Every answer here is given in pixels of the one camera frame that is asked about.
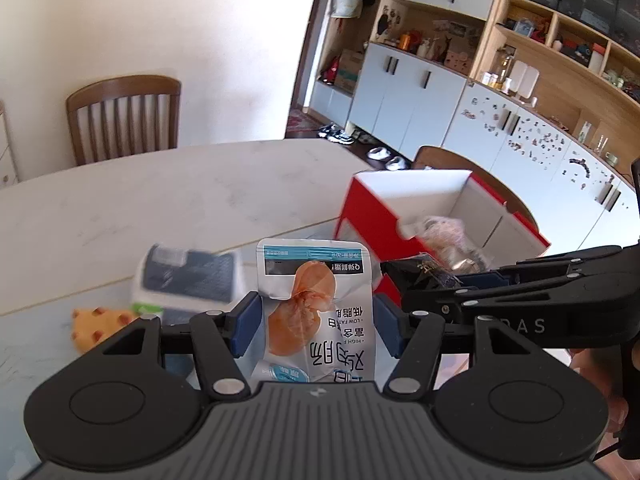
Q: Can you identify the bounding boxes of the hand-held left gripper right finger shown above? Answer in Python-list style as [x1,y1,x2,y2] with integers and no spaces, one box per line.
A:
[373,293,539,402]

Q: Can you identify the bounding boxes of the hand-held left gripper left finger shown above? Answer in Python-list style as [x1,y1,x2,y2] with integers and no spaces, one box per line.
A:
[102,291,263,402]

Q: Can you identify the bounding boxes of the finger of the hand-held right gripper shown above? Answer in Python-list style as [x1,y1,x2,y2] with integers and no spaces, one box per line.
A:
[454,245,626,292]
[380,257,571,326]

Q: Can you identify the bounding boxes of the clear plastic snack bag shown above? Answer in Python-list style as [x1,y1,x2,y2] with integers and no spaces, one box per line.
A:
[415,215,497,272]

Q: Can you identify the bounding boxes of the white chicken snack pouch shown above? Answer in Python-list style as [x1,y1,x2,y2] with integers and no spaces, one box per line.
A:
[250,238,376,387]

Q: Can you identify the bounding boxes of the red cardboard box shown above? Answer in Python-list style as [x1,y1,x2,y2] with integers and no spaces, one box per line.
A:
[334,169,551,307]

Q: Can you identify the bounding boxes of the white marble desktop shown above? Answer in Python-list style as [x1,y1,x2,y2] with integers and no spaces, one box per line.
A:
[0,139,386,480]

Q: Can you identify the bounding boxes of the person's right hand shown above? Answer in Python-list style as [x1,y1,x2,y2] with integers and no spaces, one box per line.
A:
[570,348,630,435]

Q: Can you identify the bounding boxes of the white tissue pack dark label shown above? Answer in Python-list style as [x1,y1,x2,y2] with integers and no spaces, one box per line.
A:
[131,244,246,322]

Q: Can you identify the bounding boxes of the wooden chair curved back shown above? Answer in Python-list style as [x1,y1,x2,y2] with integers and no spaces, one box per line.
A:
[414,145,537,231]

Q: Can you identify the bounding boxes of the yellow spotted toy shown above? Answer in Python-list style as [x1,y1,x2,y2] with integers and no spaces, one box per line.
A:
[71,307,139,357]

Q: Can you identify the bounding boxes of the dark sneakers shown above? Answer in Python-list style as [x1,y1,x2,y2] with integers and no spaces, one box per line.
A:
[317,124,362,146]

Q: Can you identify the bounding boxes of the patterned rug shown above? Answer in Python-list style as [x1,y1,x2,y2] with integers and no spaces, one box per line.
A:
[285,109,322,137]

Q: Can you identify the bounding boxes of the white storage container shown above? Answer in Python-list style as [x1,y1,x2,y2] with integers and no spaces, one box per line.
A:
[510,59,540,99]

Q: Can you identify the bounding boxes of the tall glass jar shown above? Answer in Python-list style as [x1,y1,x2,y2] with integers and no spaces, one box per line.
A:
[494,47,516,91]

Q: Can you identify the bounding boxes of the blue patterned table mat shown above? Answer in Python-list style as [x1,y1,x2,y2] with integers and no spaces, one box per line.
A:
[0,232,346,480]

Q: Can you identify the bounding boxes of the wooden chair with slats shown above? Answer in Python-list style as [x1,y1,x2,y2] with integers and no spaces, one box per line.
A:
[66,75,182,166]

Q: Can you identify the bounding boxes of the hanging tote bag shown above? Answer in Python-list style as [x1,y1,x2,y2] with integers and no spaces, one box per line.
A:
[330,0,364,19]

